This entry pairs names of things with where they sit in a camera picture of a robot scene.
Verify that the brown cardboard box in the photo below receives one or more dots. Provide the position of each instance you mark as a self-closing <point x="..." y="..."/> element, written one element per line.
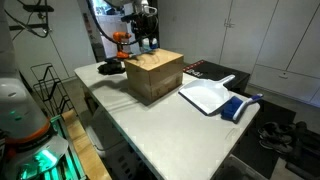
<point x="154" y="74"/>

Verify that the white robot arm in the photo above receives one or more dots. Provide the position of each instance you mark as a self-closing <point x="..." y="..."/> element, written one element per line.
<point x="34" y="146"/>

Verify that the wooden base board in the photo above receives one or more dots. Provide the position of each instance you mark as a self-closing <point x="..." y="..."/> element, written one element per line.
<point x="89" y="159"/>

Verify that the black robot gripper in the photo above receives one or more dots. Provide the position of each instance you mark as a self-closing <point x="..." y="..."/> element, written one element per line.
<point x="143" y="26"/>

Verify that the black camera on stand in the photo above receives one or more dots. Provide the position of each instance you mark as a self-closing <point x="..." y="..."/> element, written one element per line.
<point x="38" y="8"/>

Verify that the grey plastic storage bin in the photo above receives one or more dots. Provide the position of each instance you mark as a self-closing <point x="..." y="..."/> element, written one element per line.
<point x="111" y="147"/>

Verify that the pair of dark shoes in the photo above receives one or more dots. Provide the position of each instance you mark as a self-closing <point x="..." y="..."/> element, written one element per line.
<point x="278" y="137"/>

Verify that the blue and white hand brush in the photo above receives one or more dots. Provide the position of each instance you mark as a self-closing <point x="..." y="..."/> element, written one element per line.
<point x="235" y="107"/>

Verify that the black wire rack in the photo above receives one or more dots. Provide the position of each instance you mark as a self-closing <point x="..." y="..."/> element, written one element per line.
<point x="50" y="89"/>

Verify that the orange cordless drill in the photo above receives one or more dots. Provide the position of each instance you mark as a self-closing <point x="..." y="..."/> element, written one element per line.
<point x="119" y="37"/>

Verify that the black crumpled cloth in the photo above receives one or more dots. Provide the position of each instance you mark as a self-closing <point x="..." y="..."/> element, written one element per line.
<point x="111" y="67"/>

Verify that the white plastic dustpan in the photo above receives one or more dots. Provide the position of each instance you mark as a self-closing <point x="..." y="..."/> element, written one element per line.
<point x="208" y="95"/>

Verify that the white wipes canister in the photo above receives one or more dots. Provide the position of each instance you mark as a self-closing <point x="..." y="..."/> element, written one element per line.
<point x="149" y="44"/>

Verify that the white cabinet doors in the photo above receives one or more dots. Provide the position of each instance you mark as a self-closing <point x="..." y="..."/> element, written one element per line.
<point x="276" y="41"/>

